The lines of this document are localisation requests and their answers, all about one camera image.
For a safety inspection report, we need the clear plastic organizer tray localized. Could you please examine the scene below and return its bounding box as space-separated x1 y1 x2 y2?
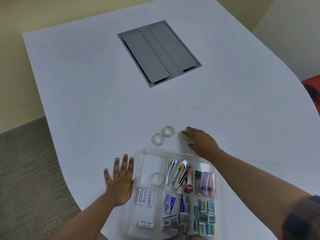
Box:
127 147 227 240

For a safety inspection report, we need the person's right forearm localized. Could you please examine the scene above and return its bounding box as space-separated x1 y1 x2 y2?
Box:
209 148 313 230

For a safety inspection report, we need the person's left hand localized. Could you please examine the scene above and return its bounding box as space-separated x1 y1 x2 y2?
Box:
104 154 136 207

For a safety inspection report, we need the green translucent plastic case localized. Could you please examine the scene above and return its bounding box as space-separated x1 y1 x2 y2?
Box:
194 170 203 194

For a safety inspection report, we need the pink translucent plastic case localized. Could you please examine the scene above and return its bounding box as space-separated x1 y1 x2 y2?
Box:
210 173 217 197

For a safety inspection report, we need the blue white staple box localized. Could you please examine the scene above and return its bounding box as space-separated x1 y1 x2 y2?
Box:
180 194 190 213
163 194 176 214

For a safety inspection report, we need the person's right hand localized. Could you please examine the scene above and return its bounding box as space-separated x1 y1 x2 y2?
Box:
181 126 221 161

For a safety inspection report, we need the grey table cable hatch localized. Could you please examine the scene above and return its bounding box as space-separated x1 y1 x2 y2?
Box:
117 20 202 88

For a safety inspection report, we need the pile of small metal staplers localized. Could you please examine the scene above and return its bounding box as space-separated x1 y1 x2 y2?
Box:
166 157 193 192

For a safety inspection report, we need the red chair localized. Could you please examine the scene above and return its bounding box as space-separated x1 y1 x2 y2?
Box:
301 74 320 117

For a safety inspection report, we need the person's left forearm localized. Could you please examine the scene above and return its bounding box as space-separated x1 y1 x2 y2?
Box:
47 191 130 240

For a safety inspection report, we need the dark patterned sleeve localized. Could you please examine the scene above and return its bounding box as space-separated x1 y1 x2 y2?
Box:
281 194 320 240

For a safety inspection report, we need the pile of teal yellow boxes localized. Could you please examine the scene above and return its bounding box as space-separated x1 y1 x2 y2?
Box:
193 199 216 236

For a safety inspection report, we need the red white stapler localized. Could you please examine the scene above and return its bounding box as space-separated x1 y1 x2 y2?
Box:
184 177 194 193

